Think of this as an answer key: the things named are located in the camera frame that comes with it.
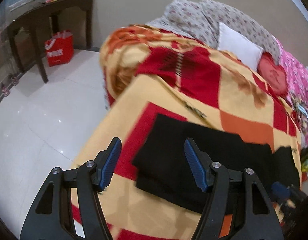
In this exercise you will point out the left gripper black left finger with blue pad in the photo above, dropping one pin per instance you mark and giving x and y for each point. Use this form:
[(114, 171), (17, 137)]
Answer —
[(67, 205)]

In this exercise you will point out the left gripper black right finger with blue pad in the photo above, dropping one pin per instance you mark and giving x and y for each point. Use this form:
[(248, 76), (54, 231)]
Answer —
[(240, 193)]

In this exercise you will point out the black pants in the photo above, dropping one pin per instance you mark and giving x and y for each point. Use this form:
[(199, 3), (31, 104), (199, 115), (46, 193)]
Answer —
[(173, 164)]

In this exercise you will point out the pink floral quilt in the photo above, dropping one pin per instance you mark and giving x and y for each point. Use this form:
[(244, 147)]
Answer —
[(297, 80)]

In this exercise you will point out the red heart cushion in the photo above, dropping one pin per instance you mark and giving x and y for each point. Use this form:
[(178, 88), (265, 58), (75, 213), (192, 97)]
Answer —
[(273, 74)]

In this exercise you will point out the red yellow patterned blanket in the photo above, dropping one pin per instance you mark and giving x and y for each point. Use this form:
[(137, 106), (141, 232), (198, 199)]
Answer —
[(150, 71)]

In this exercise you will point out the white pillow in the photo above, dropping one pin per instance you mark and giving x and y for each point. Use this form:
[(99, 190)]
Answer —
[(245, 50)]

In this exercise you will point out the red shopping bag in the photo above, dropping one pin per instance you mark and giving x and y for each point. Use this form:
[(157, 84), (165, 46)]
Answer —
[(59, 49)]

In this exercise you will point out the floral grey quilt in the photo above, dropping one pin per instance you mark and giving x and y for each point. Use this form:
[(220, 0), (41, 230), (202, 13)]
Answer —
[(200, 20)]

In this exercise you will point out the dark wooden table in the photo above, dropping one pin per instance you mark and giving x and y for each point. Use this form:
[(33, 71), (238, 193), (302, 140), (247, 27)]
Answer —
[(35, 18)]

